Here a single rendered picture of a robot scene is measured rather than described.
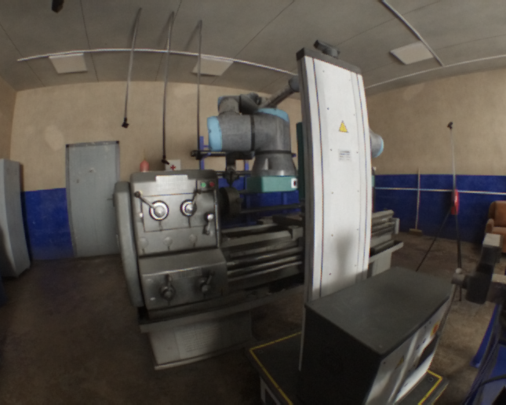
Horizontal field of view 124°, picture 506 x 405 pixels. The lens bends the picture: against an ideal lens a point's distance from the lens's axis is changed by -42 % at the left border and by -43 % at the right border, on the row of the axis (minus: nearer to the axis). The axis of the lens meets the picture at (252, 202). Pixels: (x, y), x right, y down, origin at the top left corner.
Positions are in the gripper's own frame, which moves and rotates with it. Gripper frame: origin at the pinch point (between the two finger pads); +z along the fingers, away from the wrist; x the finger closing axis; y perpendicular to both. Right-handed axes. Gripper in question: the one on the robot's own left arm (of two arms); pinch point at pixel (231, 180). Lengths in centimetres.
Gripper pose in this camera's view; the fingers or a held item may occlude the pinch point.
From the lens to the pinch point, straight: 174.6
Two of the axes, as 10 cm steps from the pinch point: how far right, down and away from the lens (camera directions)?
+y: 1.3, -9.0, -4.2
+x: 9.9, 0.8, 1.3
